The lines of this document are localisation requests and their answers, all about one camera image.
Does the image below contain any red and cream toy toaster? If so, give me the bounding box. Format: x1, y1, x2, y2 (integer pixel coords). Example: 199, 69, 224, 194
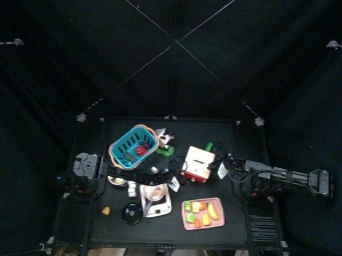
181, 145, 216, 184

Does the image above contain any small metal bowl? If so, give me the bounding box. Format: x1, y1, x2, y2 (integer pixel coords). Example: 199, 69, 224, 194
107, 175, 128, 188

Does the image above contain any white toy kitchen scale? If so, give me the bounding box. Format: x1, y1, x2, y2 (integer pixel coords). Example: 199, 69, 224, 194
139, 182, 173, 219

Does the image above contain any pink plastic tray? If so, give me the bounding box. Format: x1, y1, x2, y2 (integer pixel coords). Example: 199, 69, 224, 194
180, 197, 226, 231

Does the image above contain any yellow orange toy food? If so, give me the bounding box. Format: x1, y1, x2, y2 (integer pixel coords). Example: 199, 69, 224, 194
200, 213, 213, 227

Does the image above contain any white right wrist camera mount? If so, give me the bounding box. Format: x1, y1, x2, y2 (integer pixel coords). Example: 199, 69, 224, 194
216, 163, 230, 180

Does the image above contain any white text table sticker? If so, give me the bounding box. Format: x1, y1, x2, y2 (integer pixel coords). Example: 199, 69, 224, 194
248, 214, 279, 244

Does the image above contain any white black cow toy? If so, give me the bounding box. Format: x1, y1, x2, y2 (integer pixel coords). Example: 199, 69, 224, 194
155, 127, 176, 145

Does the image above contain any small white toy block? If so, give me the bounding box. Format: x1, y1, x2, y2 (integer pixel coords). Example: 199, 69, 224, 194
127, 181, 137, 198

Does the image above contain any yellow toy banana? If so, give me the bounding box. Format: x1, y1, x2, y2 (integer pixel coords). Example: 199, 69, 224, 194
207, 203, 221, 221

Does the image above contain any green toy vegetable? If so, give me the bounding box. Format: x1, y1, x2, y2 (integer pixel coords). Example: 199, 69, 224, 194
155, 146, 176, 158

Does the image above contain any teal basket with orange rim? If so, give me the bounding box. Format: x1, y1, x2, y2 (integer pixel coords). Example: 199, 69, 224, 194
107, 124, 160, 171

